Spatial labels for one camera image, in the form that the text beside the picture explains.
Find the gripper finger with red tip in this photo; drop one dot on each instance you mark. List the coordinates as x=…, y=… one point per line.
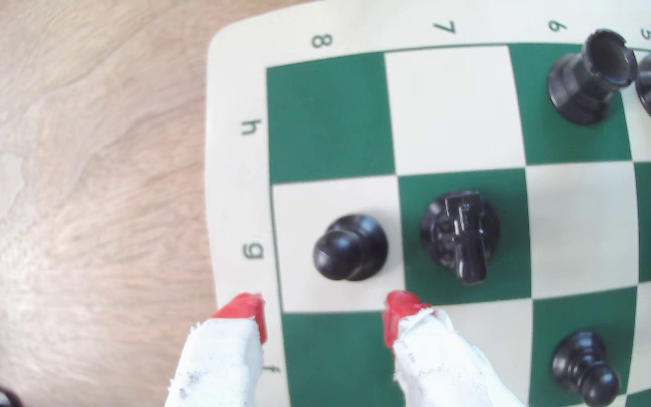
x=438, y=367
x=218, y=367

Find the black pawn chess piece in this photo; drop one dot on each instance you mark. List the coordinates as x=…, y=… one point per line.
x=582, y=362
x=359, y=248

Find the black knight chess piece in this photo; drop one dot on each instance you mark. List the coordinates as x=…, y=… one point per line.
x=461, y=237

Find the green and cream chess mat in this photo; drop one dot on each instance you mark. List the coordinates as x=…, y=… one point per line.
x=455, y=107

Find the black rook chess piece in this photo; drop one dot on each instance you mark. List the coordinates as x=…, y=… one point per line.
x=580, y=90

